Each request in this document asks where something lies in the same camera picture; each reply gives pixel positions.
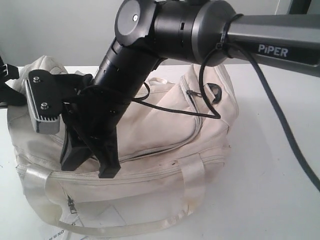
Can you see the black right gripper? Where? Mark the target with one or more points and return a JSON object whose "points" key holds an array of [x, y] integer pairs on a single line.
{"points": [[92, 112]]}

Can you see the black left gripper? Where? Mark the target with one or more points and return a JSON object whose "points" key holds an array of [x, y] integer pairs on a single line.
{"points": [[9, 96]]}

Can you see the cream fabric duffel bag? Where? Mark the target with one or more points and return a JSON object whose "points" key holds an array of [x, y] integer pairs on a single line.
{"points": [[166, 161]]}

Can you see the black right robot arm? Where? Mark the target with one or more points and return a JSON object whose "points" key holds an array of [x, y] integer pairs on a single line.
{"points": [[203, 32]]}

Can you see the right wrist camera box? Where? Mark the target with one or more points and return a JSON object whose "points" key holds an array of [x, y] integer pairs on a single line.
{"points": [[46, 93]]}

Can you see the dark vertical post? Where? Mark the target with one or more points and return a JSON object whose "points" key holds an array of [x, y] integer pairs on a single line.
{"points": [[299, 7]]}

